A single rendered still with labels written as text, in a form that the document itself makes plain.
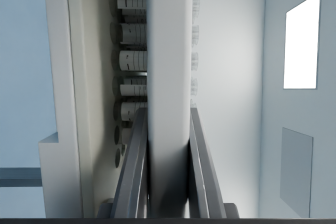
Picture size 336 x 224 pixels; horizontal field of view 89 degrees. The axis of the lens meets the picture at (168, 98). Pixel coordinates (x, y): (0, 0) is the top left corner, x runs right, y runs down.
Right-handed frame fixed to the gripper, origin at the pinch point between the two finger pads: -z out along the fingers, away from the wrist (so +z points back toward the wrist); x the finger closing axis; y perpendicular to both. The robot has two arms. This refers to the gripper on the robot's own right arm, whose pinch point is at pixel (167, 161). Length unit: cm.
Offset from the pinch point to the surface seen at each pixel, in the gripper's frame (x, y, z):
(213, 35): -88, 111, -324
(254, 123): -170, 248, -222
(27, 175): 41, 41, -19
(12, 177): 45, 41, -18
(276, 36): -185, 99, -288
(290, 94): -186, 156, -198
